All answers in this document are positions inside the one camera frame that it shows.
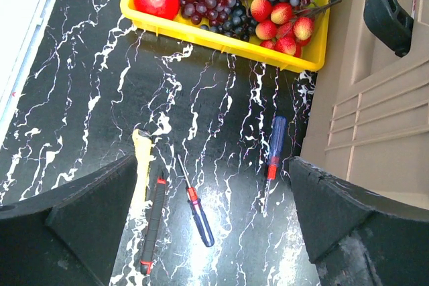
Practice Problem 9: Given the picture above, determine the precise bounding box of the yellow utility knife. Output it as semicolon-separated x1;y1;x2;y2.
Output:
130;129;152;218

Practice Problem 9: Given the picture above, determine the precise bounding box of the blue screwdriver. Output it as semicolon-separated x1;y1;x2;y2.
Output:
177;155;215;248
262;116;287;215

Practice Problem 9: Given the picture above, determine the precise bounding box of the blue screwdriver right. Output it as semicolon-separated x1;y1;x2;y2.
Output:
262;116;287;215

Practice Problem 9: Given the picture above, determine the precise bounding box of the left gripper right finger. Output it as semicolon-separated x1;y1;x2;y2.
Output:
289;157;428;285

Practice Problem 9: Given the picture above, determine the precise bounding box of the red yellow lychee cluster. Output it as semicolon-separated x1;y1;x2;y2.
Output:
249;0;316;58

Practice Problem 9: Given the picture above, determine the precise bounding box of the purple grape bunch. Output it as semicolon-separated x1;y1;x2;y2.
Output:
179;0;313;42

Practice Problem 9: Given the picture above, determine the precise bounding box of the yellow plastic fruit tray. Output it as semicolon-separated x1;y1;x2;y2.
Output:
120;0;330;73

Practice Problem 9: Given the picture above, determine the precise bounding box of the aluminium frame rail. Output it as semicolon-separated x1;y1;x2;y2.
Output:
1;0;56;135

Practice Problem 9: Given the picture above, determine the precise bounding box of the red black utility knife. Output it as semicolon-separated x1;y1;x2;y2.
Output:
140;174;167;275

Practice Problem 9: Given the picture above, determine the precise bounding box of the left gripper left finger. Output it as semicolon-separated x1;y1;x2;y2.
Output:
1;155;137;285

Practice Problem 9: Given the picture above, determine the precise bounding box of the blue screwdriver left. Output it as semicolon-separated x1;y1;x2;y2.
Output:
177;155;215;248

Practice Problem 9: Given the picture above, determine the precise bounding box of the tan plastic tool box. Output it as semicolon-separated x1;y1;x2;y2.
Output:
300;0;428;209

